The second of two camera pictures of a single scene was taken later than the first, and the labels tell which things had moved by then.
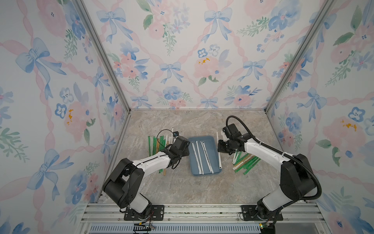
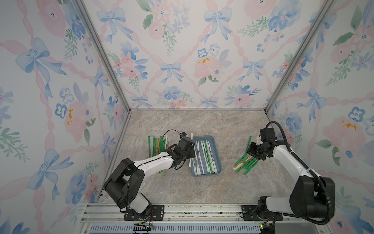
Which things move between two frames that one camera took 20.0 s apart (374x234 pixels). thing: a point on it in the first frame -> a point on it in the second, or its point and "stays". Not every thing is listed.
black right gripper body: x=225 y=146 -> x=256 y=150
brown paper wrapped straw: x=158 y=147 stays
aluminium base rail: x=108 y=218 stays
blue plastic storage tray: x=204 y=156 stays
